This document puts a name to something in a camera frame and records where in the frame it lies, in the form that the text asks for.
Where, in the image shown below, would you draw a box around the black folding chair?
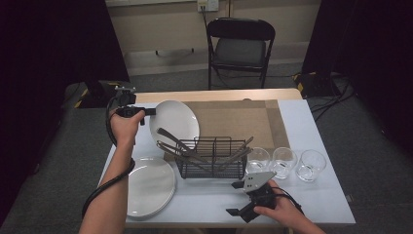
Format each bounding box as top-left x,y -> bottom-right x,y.
206,18 -> 277,91

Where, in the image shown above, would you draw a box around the black outlet cable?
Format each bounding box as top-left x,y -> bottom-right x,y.
201,5 -> 211,33

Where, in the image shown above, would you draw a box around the stack of white plates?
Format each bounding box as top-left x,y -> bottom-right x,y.
127,156 -> 177,220

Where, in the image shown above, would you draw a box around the brown woven placemat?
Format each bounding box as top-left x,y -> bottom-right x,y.
163,99 -> 291,163

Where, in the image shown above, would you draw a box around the black floor cables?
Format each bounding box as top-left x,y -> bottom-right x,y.
306,72 -> 357,123

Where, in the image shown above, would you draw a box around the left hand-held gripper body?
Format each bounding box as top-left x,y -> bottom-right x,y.
114,86 -> 146,127

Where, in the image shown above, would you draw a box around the right hand-held gripper cable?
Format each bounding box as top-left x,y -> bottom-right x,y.
271,186 -> 306,216

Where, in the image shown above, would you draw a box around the left hand-held gripper cable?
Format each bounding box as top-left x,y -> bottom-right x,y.
81,96 -> 136,218

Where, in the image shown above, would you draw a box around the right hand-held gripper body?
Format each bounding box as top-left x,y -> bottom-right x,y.
238,171 -> 278,224

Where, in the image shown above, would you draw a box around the black wire cutlery basket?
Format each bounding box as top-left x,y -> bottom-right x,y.
174,136 -> 248,180

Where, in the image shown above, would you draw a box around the person's left hand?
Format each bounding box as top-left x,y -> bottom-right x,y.
110,108 -> 146,148

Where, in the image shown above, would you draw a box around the black curtain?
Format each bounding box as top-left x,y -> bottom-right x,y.
301,0 -> 413,157
0,0 -> 131,225

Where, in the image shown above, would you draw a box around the person's right hand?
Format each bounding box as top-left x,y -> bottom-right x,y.
252,179 -> 307,229

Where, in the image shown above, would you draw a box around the black stand base yellow stripes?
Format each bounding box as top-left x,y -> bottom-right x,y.
73,80 -> 121,109

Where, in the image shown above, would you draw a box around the white wall outlet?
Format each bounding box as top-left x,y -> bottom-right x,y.
197,0 -> 220,13

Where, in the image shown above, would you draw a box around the hand-held gripper cable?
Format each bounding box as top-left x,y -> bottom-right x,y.
81,96 -> 136,218
271,186 -> 306,216

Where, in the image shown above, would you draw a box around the clear drinking glass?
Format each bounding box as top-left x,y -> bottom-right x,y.
245,146 -> 272,175
271,146 -> 298,179
295,149 -> 327,182

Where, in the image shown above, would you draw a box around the white dinner plate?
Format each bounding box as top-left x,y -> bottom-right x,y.
149,99 -> 201,154

